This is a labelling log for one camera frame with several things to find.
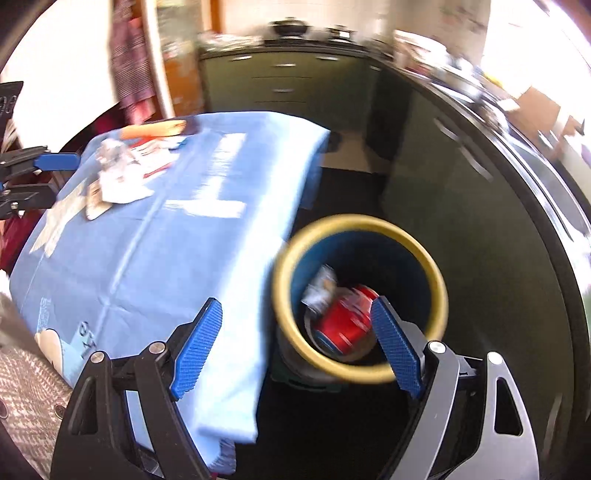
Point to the yellow-rimmed blue trash bin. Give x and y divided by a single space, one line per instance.
355 223

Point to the blue star-print tablecloth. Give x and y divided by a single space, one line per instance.
161 254

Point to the person's patterned grey clothing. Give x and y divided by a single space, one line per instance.
27 383

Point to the purple checked apron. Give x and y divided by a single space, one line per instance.
131 60

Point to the black lidded wok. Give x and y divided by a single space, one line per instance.
290 27

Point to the clear plastic cup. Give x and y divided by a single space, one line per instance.
318 288

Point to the wooden cutting board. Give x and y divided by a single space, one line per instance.
538 108

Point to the orange snack packet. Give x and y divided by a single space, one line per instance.
152 130

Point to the red soda can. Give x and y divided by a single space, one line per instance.
341 318

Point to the bright kitchen window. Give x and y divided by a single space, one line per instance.
540 37

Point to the dark kitchen counter cabinets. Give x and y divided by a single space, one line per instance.
461 207

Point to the crushed clear plastic bottle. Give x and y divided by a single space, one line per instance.
113 157

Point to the black gas stove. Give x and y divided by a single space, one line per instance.
309 39

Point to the clear plastic bag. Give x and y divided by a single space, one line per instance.
226 40

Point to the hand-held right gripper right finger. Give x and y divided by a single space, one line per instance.
397 350

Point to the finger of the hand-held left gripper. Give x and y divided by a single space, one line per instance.
60 161
32 196

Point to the green base cabinets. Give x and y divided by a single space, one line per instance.
277 83

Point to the white hanging sheet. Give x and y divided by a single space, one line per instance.
60 69

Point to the crumpled silver wrapper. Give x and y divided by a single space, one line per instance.
127 191

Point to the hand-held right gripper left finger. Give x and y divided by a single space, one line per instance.
198 350

